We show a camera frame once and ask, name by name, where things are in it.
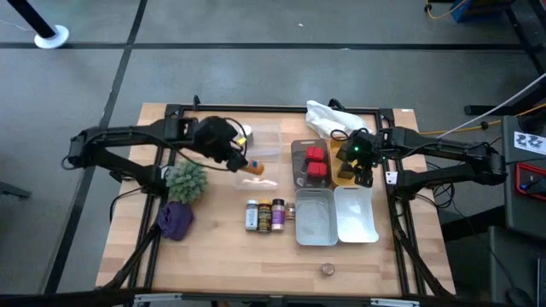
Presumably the grey equipment cabinet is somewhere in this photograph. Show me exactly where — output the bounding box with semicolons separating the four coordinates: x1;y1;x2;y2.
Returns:
501;114;546;240

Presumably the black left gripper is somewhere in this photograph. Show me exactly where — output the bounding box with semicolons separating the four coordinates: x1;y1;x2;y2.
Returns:
194;114;250;174

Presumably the red-lidded spice tin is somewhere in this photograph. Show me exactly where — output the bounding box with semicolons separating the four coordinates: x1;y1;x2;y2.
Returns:
305;146;326;162
306;161;328;179

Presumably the black stanchion pole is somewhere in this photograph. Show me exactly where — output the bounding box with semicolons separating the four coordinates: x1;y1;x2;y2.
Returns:
6;0;57;39

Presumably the green artificial potted plant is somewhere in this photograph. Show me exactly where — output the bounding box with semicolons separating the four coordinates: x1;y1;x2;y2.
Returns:
165;159;210;205

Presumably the yellow plastic tray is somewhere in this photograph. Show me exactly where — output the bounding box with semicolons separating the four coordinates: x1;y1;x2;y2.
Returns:
328;136;363;188

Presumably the white round stanchion base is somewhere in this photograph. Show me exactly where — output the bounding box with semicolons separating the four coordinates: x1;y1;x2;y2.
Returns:
33;24;71;50

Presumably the white plastic bin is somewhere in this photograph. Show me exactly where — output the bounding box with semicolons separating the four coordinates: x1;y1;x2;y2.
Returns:
333;184;380;245

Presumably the black floor bar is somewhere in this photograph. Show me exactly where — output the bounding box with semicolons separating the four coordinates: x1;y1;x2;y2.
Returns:
463;84;546;117

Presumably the grey furniture edge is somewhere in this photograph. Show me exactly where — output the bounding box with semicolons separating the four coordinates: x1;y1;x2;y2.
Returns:
0;181;32;200

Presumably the red-framed device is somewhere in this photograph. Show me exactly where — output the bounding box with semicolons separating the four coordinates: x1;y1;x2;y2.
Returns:
514;161;546;201

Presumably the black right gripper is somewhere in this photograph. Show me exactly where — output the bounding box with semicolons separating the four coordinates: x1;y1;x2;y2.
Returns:
340;127;386;189

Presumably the black computer mouse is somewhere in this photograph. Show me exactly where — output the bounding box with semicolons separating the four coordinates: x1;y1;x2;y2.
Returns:
505;286;534;307

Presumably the yellow-lidded spice jar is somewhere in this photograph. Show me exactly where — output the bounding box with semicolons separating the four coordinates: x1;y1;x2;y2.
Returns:
257;198;273;235

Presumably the dark cabinet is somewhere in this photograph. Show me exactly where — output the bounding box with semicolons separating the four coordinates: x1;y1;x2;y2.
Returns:
488;225;546;307

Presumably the yellow cable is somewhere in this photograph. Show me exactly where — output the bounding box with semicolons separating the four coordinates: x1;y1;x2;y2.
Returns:
424;0;468;20
420;101;546;136

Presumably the black stand leg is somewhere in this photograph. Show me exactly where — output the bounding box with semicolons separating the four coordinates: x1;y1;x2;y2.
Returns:
505;0;546;76

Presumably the white cable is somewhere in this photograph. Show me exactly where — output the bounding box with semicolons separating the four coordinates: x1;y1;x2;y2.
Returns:
437;72;546;140

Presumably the black cable bundle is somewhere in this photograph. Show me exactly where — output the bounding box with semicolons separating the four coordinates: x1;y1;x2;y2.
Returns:
426;161;460;210

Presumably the purple cloth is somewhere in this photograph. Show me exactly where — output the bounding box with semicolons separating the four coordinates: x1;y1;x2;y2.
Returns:
156;200;196;242

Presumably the light grey plastic bin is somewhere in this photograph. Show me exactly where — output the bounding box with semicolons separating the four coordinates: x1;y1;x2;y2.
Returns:
293;188;340;247

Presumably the white printed sticker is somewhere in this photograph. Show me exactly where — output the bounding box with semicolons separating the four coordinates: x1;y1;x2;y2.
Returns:
514;130;546;155

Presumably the black aluminium table frame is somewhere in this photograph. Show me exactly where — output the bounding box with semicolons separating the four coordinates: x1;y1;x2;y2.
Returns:
96;94;456;299

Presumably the grey tray with red blocks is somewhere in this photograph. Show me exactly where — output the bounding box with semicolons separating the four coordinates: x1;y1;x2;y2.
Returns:
290;138;333;191

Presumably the purple-label spice jar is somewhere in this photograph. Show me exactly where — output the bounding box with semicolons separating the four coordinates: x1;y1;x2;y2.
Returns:
270;198;286;234

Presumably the silver metal bracket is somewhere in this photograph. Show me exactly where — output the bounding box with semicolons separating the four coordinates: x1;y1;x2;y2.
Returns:
369;298;421;307
132;292;183;304

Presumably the white crumpled cloth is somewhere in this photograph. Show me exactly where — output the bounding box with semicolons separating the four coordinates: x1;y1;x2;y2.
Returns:
305;99;375;140

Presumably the blue box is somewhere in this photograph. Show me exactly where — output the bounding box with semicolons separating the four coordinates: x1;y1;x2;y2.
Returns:
450;0;513;23

